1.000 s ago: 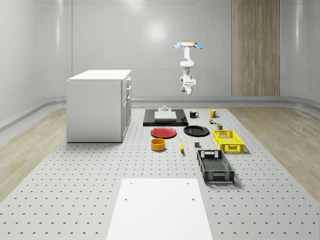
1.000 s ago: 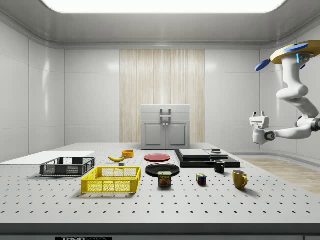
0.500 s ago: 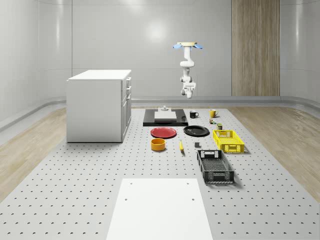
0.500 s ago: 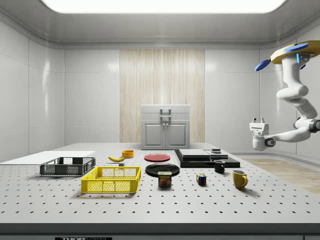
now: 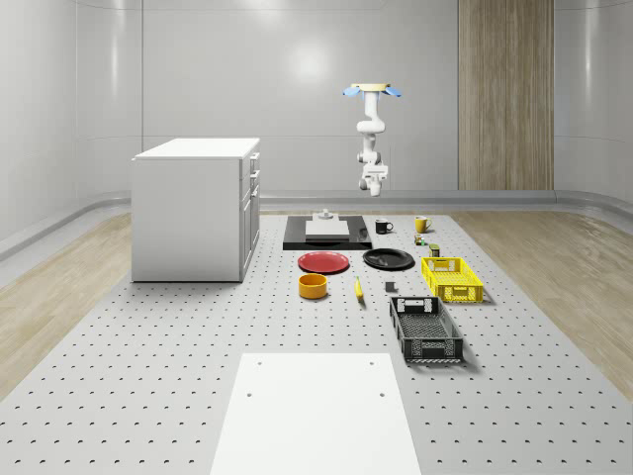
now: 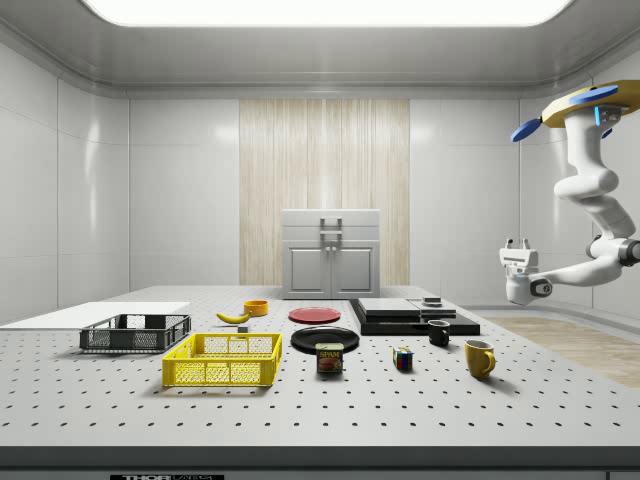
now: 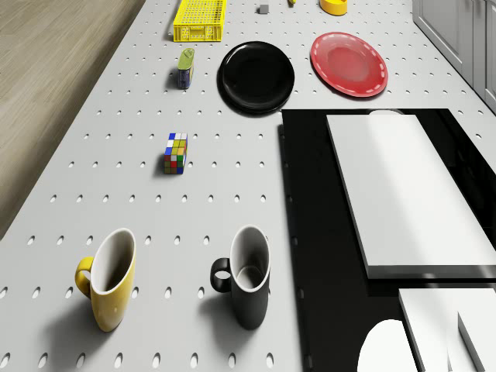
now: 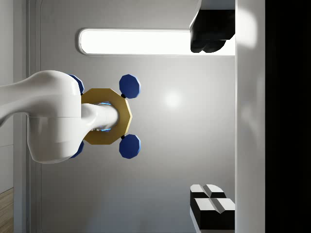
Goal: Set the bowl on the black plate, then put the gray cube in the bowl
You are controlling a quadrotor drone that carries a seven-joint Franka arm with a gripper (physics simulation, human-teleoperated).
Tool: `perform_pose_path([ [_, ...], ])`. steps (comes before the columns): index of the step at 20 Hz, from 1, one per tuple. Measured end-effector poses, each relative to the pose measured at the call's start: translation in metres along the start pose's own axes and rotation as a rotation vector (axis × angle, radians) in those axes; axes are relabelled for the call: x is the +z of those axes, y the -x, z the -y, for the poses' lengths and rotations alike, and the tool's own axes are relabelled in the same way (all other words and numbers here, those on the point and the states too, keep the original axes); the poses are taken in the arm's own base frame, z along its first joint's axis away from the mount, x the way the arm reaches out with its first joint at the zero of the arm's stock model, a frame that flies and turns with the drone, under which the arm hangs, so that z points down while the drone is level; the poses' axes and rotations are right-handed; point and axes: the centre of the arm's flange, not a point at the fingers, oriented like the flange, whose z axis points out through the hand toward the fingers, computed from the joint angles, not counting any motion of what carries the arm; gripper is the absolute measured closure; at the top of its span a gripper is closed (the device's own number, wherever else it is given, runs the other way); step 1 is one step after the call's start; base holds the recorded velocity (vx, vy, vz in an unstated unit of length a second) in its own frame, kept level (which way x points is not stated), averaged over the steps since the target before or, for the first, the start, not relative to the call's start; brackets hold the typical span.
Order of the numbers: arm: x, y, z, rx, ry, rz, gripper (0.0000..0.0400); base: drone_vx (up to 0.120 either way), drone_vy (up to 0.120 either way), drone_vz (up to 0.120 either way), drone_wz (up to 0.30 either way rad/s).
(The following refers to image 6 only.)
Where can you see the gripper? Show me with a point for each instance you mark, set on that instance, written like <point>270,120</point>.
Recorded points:
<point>519,258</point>

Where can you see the yellow mug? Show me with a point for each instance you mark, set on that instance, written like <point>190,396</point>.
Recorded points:
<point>477,360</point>

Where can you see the black mug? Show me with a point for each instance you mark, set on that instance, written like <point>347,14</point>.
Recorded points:
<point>438,334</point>

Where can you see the black stove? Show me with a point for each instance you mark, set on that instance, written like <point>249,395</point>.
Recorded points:
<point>400,326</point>

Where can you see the puzzle cube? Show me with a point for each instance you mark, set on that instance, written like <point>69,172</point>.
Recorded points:
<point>403,359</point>

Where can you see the drone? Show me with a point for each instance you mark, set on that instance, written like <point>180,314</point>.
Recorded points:
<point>567,106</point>

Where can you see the white cabinet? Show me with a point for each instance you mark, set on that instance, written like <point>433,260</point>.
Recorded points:
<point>330,270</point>

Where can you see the red plate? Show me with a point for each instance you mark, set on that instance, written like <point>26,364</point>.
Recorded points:
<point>314,315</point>

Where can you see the flat-sided can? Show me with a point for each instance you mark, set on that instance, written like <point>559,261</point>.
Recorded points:
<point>329,360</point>

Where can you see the black plate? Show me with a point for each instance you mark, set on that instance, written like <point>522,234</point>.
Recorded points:
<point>310,338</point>

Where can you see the yellow bowl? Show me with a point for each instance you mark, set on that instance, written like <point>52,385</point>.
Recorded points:
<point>256,309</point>

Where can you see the banana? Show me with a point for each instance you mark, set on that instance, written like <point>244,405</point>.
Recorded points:
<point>233,318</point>

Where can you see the yellow basket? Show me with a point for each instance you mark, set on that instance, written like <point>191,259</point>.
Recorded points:
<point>220,374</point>

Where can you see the dark grey basket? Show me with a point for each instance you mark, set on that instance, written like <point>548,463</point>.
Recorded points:
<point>107,340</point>

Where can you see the white board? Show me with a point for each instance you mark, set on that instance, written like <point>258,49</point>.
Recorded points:
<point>100,312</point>

